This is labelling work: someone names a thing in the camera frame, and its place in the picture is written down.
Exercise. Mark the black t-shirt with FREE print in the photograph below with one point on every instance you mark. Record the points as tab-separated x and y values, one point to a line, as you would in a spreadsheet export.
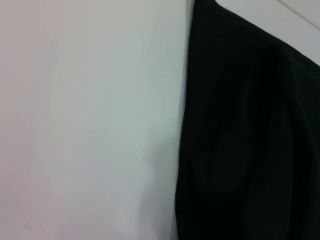
250	125

